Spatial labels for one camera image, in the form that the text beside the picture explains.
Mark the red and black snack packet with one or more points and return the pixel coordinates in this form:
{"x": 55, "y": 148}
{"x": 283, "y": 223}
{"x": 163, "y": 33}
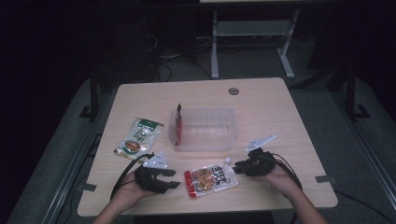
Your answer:
{"x": 178, "y": 127}

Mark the person's right hand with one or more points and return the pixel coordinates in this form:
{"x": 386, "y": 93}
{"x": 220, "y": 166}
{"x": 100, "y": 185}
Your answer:
{"x": 283, "y": 182}

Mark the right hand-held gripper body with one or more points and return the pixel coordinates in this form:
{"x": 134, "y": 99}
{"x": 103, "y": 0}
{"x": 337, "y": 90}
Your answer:
{"x": 263, "y": 163}

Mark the person's left hand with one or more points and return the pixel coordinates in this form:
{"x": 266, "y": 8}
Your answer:
{"x": 127, "y": 193}

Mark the green and white snack packet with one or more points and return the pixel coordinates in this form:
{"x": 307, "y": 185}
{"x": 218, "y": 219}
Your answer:
{"x": 140, "y": 138}

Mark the grey tape piece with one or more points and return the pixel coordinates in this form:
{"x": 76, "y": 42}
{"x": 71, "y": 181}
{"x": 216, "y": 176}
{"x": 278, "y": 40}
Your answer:
{"x": 325, "y": 179}
{"x": 87, "y": 187}

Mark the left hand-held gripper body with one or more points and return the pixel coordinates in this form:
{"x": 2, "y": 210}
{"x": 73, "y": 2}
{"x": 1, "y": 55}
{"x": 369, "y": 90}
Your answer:
{"x": 149, "y": 180}

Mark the grey table grommet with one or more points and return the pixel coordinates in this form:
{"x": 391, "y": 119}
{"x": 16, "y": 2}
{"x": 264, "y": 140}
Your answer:
{"x": 233, "y": 91}

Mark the clear plastic container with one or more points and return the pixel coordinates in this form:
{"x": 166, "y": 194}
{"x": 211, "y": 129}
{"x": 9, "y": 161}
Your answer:
{"x": 208, "y": 133}

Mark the black metal stand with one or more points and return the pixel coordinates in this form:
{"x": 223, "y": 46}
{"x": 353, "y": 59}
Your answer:
{"x": 351, "y": 93}
{"x": 93, "y": 99}

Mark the white metal desk frame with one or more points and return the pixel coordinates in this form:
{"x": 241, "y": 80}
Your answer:
{"x": 252, "y": 28}

